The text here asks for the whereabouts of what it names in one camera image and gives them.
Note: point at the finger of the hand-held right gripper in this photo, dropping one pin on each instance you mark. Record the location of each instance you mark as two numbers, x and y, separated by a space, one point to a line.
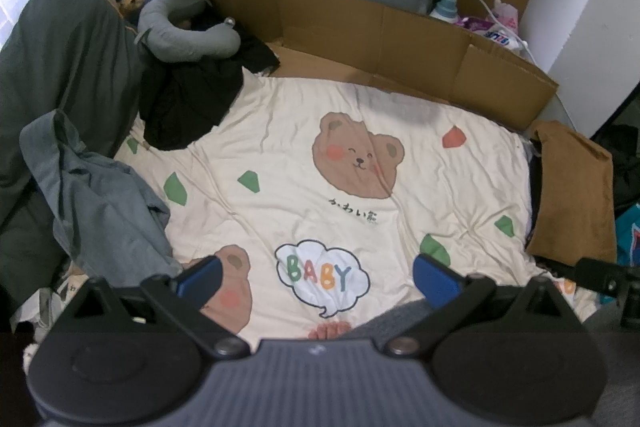
605 277

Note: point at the blue denim pants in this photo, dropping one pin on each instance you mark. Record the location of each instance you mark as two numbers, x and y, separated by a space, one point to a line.
100 197

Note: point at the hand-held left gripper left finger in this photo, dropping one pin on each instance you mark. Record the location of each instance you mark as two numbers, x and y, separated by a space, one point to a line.
200 283

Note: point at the person's grey trousers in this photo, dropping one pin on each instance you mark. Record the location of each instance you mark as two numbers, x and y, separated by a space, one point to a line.
380 322

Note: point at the dark cloth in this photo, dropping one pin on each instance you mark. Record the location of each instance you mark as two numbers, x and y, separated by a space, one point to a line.
622 167

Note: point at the white detergent bottle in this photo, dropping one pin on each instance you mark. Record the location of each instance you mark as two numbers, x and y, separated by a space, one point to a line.
445 9

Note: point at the pink plastic bag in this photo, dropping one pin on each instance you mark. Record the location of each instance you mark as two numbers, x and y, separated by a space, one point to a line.
505 13

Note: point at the grey neck pillow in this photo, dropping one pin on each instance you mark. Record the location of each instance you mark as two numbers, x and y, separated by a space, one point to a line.
165 37

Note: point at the brown folded garment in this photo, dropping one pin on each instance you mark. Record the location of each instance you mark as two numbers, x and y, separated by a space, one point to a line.
570 187

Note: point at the teal printed shirt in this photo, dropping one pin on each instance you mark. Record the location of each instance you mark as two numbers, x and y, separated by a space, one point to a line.
629 237

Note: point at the flattened cardboard sheet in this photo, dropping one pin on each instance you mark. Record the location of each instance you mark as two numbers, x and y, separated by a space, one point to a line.
350 37

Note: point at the person's foot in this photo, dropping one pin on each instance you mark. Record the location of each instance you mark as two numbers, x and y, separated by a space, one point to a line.
327 332

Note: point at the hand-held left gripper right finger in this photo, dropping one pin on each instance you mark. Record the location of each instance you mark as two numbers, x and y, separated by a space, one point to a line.
432 282

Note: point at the cream bear print blanket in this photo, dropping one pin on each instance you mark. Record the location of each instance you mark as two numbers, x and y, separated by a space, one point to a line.
300 157

